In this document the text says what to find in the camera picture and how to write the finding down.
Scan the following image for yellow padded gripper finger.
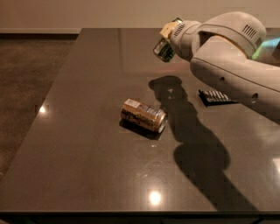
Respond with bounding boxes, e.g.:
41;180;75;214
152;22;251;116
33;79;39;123
160;17;183;39

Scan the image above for green soda can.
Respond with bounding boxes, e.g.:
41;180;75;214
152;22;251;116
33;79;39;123
153;38;175;63

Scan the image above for black snack bar wrapper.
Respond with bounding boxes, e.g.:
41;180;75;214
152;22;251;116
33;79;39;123
199;90;236;106

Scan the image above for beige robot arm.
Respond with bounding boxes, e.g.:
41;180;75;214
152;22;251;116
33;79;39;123
160;11;280;123

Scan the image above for brown gold soda can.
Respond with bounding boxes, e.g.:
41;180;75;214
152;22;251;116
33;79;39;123
121;99;167;134

